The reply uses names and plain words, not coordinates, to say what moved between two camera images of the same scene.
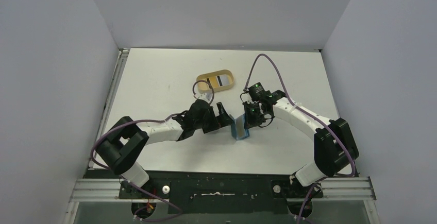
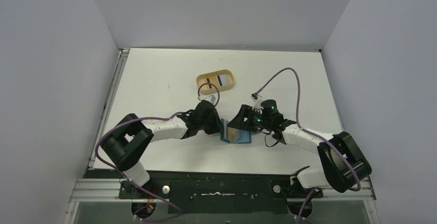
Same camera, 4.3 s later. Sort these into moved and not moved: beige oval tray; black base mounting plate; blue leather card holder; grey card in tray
Moved: blue leather card holder
Not moved: black base mounting plate; grey card in tray; beige oval tray
